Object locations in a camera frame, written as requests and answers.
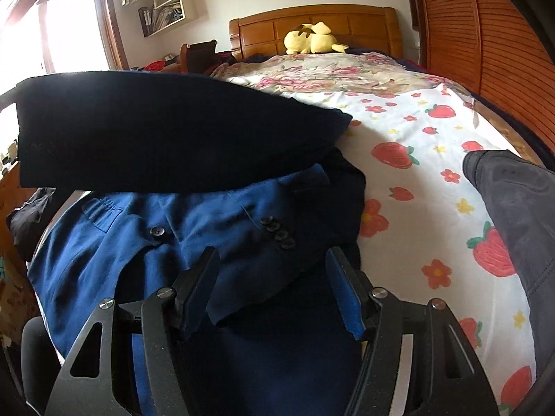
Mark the wooden chair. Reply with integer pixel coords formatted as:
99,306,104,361
180,40,237,74

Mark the yellow plush toy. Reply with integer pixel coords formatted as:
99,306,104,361
284,21,350,55

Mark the wooden headboard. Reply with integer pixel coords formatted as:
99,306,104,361
229,4,404,59

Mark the wooden desk cabinet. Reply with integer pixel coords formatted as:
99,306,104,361
0,162,35,243

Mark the wooden slatted wardrobe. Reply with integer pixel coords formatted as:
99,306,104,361
401,0,555,157

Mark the window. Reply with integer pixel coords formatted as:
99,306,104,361
0,0,126,92

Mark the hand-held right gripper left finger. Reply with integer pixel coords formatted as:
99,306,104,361
45,247,222,416

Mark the floral quilt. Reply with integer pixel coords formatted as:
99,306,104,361
212,52,473,100

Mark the white wall shelf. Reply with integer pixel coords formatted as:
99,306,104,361
138,0,198,37

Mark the dark grey garment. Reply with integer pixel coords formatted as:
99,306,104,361
462,149,555,373

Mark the strawberry print bed sheet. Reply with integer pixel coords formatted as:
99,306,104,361
217,78,538,416

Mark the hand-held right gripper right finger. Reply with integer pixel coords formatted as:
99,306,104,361
325,247,497,416

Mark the navy blue blazer jacket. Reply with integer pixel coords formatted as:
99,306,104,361
15,71,369,416

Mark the black garment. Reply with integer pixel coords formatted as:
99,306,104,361
6,186,57,261

